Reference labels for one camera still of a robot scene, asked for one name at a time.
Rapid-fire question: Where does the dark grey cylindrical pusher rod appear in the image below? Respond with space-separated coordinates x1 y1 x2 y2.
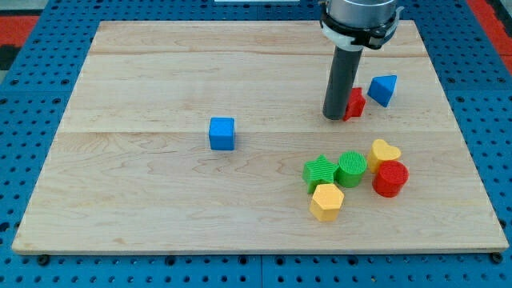
322 47 362 120

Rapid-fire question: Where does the blue cube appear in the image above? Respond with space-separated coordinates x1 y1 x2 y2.
208 117 235 150

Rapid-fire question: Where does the red star block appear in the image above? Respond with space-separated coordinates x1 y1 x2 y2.
342 87 366 122

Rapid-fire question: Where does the blue triangular prism block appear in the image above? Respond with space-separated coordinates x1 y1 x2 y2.
367 74 398 107

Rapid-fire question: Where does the yellow heart block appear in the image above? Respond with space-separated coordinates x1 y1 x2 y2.
366 138 402 174

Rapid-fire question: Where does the green cylinder block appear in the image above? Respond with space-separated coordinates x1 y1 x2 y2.
334 150 367 188

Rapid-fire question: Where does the green star block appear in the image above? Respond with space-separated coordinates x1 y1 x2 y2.
302 154 339 194

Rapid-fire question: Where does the red cylinder block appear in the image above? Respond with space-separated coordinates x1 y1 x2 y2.
372 160 410 198

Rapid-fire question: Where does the yellow hexagon block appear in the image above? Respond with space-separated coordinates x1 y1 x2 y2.
309 183 345 222

